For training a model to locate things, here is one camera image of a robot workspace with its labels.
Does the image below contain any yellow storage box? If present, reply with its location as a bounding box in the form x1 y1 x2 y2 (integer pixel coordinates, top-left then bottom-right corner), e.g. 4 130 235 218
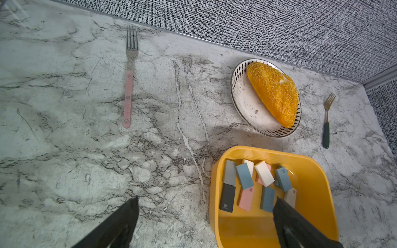
209 146 339 248

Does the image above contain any patterned white bowl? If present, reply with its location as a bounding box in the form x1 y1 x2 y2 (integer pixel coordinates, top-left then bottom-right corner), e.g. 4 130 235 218
231 58 302 137

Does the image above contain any black eraser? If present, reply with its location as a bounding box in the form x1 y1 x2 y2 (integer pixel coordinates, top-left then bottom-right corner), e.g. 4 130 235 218
219 159 238 213

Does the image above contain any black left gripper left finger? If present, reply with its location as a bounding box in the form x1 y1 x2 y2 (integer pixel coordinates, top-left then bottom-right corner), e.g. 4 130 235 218
74 197 139 248

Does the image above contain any yellow bread loaf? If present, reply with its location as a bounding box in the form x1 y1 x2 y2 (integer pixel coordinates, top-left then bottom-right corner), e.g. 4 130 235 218
247 62 299 128

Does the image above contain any pink handled fork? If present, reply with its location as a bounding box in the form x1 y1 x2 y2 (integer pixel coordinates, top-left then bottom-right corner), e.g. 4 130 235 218
123 26 139 129

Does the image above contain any green handled gold fork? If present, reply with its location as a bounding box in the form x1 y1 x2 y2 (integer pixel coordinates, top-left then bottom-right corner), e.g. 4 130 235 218
322 93 336 149

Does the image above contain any blue eraser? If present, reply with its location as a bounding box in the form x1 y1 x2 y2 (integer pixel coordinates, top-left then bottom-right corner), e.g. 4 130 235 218
236 163 254 190
260 186 276 213
275 165 292 192

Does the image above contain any white eraser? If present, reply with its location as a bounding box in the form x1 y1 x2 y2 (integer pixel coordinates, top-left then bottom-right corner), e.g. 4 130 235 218
242 159 254 177
283 188 297 208
254 161 275 187

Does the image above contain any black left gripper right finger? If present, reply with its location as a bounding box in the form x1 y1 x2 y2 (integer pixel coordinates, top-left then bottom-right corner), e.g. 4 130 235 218
273 198 343 248

